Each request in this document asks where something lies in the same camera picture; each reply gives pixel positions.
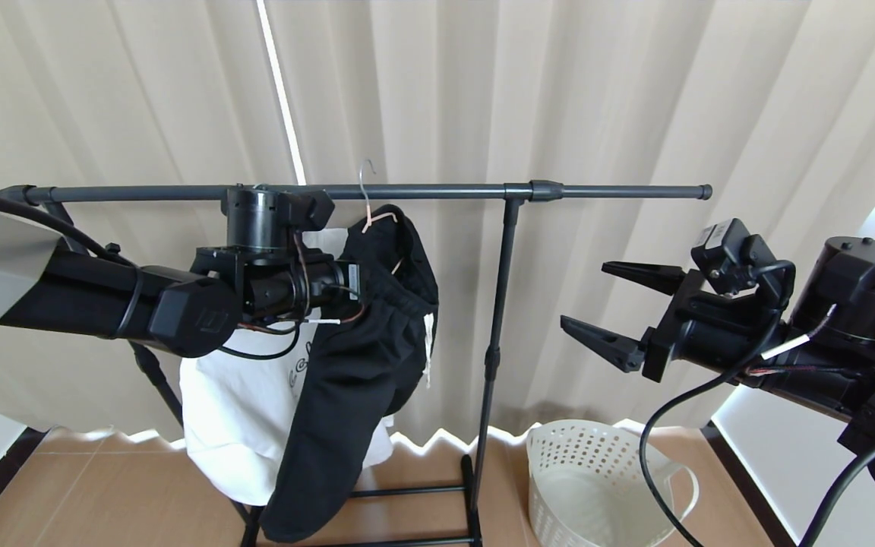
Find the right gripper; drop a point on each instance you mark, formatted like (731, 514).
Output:
(711, 334)

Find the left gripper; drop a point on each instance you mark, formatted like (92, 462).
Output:
(308, 285)

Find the pink clothes hanger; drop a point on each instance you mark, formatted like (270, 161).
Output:
(365, 194)

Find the black garment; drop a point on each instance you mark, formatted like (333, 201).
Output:
(346, 395)

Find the white printed t-shirt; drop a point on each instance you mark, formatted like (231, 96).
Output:
(232, 425)

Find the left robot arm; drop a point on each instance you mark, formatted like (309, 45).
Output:
(103, 296)

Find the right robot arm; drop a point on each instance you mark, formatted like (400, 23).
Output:
(855, 289)

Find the black clothes rack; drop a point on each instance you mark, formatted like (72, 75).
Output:
(559, 191)

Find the white laundry basket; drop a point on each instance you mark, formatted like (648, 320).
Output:
(559, 486)

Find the white curtain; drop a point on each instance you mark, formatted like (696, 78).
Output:
(559, 91)

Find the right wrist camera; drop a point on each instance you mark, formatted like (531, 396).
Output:
(726, 251)

